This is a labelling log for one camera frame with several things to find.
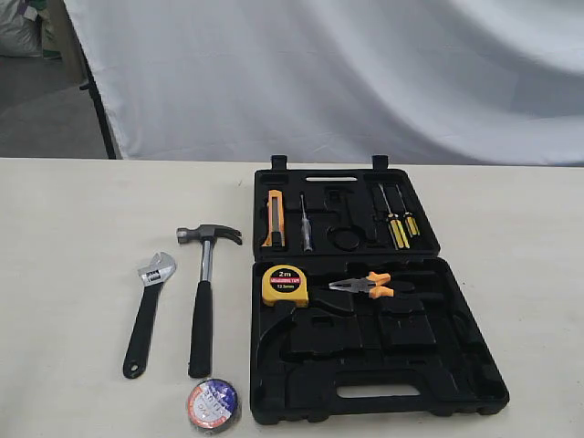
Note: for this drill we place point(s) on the orange handled pliers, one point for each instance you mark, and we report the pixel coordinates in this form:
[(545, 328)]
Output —
[(373, 285)]

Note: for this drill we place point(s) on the black plastic tool case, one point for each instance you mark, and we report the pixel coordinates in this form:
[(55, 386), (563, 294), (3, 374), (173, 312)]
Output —
[(346, 353)]

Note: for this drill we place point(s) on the adjustable wrench black handle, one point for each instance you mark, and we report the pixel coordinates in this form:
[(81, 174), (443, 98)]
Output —
[(153, 277)]

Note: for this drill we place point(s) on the claw hammer black handle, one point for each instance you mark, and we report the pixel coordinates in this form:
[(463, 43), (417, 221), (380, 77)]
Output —
[(201, 350)]

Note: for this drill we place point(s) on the black electrical tape roll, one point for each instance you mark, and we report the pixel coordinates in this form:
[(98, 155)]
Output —
[(213, 405)]

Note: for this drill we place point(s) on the clear tester screwdriver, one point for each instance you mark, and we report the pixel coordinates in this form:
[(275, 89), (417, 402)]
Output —
[(305, 227)]

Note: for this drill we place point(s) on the orange utility knife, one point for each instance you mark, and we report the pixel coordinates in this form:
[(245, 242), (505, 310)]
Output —
[(276, 221)]

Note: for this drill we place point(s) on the yellow tape measure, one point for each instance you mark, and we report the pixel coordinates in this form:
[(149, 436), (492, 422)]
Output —
[(285, 283)]

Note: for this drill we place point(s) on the large yellow black screwdriver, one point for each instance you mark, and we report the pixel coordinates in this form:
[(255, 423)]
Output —
[(396, 229)]

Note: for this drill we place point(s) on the small yellow black screwdriver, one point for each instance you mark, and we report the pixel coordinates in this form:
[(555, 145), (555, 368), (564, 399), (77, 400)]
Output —
[(411, 225)]

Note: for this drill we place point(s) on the white backdrop cloth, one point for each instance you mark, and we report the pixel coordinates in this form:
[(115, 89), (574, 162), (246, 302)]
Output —
[(425, 82)]

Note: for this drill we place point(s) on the black backdrop stand pole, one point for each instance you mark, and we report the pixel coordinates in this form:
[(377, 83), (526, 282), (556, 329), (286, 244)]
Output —
[(89, 84)]

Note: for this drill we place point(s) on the green white bag background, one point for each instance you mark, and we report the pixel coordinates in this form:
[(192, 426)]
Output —
[(49, 43)]

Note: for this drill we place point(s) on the white sack in background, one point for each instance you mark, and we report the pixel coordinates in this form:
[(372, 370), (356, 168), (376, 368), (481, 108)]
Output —
[(19, 32)]

